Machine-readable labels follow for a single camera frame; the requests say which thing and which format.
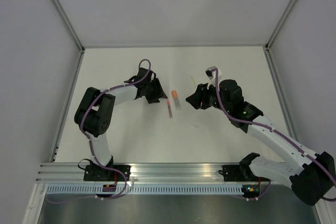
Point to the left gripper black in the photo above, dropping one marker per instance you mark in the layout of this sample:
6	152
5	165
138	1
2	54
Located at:
159	93

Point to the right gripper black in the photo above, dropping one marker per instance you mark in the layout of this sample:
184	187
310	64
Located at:
200	95

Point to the red pink pen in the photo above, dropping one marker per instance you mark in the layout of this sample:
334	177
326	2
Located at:
169	109

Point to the orange highlighter pen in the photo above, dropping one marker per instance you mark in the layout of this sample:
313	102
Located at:
176	100

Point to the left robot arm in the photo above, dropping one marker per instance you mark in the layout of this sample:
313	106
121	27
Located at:
94	113

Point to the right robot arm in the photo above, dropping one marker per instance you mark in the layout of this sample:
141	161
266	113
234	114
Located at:
310	175

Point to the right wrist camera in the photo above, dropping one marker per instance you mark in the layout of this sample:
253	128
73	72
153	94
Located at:
215	75

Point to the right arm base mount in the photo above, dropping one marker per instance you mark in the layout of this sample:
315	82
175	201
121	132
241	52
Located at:
237	173

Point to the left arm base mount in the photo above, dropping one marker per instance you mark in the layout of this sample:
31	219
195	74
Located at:
94	173

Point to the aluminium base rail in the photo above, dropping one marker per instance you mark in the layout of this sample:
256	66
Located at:
139	173

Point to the left frame post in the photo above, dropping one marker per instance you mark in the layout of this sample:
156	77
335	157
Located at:
67	24

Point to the frame post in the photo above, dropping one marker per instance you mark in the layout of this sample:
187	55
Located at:
67	24
283	18

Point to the slotted cable duct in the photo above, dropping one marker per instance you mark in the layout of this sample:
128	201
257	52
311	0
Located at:
147	189

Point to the right frame post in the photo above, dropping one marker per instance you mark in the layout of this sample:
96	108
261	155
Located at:
283	18

